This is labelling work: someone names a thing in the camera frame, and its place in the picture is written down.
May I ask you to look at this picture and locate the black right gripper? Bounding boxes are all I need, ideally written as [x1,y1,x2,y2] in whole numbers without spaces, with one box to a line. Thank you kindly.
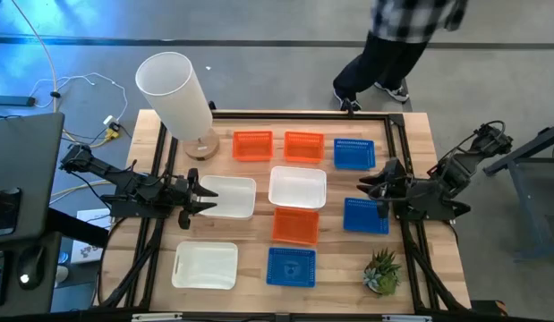
[355,157,410,220]

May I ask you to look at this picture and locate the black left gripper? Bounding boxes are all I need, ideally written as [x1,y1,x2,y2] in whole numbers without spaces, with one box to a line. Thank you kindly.
[168,167,219,231]

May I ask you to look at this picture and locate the white plastic bin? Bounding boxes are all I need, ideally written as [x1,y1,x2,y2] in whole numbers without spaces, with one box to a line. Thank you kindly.
[268,165,328,211]
[170,241,239,291]
[196,174,258,221]

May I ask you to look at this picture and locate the blue slotted plastic basket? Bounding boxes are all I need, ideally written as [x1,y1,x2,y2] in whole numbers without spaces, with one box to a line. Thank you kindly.
[265,246,318,289]
[342,197,390,236]
[333,138,377,172]

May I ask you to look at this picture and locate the orange slotted plastic basket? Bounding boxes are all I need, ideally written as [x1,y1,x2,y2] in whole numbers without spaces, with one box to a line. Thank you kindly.
[232,130,275,163]
[283,131,326,165]
[271,206,321,247]

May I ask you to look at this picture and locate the small green succulent plant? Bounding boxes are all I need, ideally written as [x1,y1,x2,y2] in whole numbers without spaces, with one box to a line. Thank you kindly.
[362,248,403,297]

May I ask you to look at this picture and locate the white cylinder lamp wooden base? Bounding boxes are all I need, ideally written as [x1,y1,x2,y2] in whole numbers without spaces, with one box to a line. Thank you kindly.
[134,51,221,161]

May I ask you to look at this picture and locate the white label strip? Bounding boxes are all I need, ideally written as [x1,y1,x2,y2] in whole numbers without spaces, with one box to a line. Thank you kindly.
[382,314,433,322]
[132,312,183,322]

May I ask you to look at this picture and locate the white printed paper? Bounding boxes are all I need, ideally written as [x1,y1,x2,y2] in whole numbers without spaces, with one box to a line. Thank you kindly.
[70,208,113,265]

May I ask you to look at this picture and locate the black diagonal beam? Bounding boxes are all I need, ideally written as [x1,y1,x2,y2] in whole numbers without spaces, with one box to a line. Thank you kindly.
[46,208,111,250]

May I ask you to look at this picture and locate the person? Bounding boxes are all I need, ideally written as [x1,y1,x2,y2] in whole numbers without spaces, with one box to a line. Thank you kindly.
[332,0,470,113]

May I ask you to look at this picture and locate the blue-grey metal table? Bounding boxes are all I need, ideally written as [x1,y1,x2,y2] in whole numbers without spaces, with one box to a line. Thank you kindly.
[482,120,554,261]

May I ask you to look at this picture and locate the black box orange corner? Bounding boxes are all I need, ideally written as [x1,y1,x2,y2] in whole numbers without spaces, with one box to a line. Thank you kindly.
[470,298,509,318]

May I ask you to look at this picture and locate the dark grey desk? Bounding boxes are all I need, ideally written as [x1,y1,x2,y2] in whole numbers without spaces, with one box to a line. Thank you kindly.
[0,232,64,317]

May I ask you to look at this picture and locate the grey slanted panel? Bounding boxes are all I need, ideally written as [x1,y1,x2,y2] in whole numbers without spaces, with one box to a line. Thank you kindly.
[0,111,65,246]

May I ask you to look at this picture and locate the black computer mouse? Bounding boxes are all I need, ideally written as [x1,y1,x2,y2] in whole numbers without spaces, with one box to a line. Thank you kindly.
[16,244,47,291]

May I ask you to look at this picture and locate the glossy black device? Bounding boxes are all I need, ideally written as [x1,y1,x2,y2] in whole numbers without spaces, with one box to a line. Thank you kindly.
[0,187,23,238]

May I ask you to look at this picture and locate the black power strip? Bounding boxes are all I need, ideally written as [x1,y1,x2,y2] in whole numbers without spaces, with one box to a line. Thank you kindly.
[0,94,37,108]

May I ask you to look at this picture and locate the black aluminium rig frame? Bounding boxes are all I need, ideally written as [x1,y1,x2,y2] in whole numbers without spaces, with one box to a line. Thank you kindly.
[95,109,473,322]

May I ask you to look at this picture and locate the thin white cable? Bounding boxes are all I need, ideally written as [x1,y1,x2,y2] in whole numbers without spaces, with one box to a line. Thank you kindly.
[29,71,129,124]

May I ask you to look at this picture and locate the pale beige cable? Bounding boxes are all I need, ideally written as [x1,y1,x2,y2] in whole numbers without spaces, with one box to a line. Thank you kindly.
[50,178,113,203]

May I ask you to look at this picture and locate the yellow cable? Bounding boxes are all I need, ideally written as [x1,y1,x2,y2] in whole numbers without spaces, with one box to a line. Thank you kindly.
[61,129,111,149]

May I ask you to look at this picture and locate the thick beige cable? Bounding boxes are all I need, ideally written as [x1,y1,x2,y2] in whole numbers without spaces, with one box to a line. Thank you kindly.
[10,0,59,113]

